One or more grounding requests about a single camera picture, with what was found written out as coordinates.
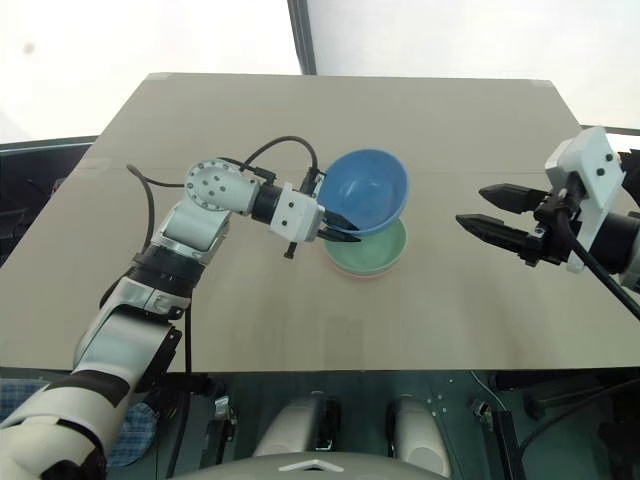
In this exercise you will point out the white robot thigh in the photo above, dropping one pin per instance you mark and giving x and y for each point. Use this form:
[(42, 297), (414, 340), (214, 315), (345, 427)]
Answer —
[(285, 425), (417, 430)]

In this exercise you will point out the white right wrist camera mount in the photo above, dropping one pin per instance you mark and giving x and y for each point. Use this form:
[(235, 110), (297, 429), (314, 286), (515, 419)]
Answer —
[(595, 155)]

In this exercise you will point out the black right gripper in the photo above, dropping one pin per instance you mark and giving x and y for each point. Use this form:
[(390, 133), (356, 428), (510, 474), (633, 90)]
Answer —
[(547, 235)]

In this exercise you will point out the black metal frame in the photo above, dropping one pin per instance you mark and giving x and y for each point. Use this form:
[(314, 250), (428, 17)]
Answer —
[(575, 425)]

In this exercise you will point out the blue checked cloth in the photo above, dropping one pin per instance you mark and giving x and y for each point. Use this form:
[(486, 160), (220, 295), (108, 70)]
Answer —
[(132, 432)]

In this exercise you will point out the pink bowl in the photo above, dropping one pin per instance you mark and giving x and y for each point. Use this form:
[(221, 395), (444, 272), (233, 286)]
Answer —
[(367, 277)]

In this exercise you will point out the white right robot thigh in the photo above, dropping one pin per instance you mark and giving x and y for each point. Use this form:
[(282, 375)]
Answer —
[(417, 430)]

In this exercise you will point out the green bowl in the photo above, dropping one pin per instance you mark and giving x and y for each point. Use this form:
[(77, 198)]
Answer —
[(380, 250)]

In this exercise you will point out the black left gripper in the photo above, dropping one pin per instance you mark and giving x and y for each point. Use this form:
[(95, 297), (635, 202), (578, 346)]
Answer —
[(326, 226)]

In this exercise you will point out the dark vertical post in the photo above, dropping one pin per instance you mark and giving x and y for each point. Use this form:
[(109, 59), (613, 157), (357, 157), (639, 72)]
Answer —
[(302, 35)]

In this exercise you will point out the blue bowl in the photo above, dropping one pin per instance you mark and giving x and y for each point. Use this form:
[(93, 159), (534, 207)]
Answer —
[(365, 185)]

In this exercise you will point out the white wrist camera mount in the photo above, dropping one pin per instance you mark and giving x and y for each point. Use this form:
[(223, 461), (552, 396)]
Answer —
[(595, 155), (295, 210)]

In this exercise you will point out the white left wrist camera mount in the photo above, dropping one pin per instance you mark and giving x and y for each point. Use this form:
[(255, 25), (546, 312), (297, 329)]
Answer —
[(295, 210)]

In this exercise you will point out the grey robot torso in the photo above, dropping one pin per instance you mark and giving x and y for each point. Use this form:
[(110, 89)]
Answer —
[(310, 467)]

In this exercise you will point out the dark side shelf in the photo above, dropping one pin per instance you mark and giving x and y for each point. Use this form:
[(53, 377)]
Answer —
[(30, 200)]

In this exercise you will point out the white left robot thigh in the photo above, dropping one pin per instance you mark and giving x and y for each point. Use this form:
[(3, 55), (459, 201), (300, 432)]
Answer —
[(285, 425)]

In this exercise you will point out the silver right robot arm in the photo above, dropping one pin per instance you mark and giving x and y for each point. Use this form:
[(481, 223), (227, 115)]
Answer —
[(625, 235)]

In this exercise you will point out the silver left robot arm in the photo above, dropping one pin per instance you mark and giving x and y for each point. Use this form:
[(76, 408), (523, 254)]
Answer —
[(205, 190)]

